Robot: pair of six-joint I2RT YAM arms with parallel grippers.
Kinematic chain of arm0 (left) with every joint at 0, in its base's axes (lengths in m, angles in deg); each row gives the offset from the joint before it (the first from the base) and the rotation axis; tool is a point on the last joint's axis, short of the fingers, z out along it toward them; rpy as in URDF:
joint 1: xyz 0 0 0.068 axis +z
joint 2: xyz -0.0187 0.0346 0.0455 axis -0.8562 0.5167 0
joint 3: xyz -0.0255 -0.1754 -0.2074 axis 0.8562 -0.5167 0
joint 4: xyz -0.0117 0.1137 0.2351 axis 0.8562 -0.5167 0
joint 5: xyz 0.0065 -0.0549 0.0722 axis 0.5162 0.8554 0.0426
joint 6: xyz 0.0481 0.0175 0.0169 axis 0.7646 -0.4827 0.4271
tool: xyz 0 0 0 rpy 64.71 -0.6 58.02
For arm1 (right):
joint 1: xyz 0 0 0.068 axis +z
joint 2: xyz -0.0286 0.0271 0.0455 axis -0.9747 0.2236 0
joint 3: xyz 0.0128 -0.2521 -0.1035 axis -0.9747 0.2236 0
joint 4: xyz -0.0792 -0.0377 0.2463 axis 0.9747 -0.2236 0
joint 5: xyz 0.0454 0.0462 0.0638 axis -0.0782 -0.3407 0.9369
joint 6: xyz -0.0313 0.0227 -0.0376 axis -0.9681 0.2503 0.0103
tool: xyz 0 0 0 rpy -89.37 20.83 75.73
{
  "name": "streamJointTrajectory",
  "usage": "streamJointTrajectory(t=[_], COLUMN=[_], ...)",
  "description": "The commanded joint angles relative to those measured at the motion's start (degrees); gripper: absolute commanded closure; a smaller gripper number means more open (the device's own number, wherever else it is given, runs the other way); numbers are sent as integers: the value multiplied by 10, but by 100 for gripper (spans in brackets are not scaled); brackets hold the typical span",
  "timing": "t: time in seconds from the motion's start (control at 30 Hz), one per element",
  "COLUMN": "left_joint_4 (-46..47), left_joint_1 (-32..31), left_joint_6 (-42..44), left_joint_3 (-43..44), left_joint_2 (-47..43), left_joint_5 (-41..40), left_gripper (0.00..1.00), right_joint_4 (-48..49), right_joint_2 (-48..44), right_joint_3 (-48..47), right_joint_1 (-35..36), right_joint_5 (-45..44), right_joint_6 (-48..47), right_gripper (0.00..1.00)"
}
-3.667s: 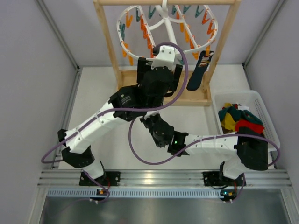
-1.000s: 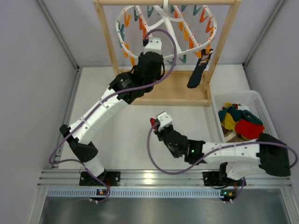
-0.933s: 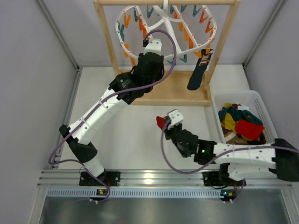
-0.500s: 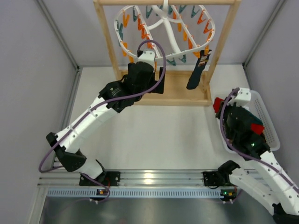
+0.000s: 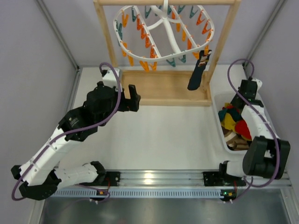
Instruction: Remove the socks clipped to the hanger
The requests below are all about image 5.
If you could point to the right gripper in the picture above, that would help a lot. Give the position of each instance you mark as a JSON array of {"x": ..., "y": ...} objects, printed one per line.
[{"x": 243, "y": 94}]

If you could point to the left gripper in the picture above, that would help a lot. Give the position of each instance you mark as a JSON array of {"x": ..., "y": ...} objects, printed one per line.
[{"x": 126, "y": 102}]

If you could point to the yellow sock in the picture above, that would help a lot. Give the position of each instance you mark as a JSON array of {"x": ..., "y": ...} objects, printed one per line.
[{"x": 228, "y": 122}]

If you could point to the red sock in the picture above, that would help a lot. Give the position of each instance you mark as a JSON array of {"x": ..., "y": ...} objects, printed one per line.
[{"x": 241, "y": 129}]

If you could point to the black sock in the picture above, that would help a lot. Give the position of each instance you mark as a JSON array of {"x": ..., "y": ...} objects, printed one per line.
[{"x": 196, "y": 77}]

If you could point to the white oval clip hanger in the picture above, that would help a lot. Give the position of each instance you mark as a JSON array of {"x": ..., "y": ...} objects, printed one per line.
[{"x": 164, "y": 15}]

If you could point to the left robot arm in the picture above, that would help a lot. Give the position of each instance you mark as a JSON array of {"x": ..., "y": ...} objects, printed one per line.
[{"x": 39, "y": 178}]

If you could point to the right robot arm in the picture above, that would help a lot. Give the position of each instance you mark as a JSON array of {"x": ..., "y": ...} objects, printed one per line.
[{"x": 265, "y": 158}]

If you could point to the wooden hanger stand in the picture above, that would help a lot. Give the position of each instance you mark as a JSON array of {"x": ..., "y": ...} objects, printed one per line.
[{"x": 168, "y": 87}]

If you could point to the white plastic basket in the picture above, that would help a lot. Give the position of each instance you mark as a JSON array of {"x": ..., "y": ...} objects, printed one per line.
[{"x": 222, "y": 140}]

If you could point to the teal sock in basket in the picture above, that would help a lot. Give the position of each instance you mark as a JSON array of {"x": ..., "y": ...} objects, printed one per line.
[{"x": 232, "y": 111}]

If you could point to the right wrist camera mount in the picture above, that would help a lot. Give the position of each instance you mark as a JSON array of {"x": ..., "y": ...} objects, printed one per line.
[{"x": 259, "y": 83}]

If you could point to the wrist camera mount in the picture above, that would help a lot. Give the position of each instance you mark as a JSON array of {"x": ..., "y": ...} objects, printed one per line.
[
  {"x": 259, "y": 83},
  {"x": 109, "y": 79}
]

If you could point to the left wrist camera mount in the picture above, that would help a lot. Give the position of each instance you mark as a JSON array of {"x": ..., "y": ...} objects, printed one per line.
[{"x": 109, "y": 79}]

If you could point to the aluminium rail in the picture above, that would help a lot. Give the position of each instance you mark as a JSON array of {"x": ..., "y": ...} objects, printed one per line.
[{"x": 137, "y": 178}]

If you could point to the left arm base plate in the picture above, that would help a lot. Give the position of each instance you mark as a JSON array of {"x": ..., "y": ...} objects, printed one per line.
[{"x": 112, "y": 179}]

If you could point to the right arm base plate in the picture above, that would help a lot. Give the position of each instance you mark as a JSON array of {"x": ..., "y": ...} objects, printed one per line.
[{"x": 217, "y": 179}]

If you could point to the grey slotted cable duct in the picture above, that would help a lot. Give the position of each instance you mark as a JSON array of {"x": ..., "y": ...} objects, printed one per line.
[{"x": 145, "y": 193}]

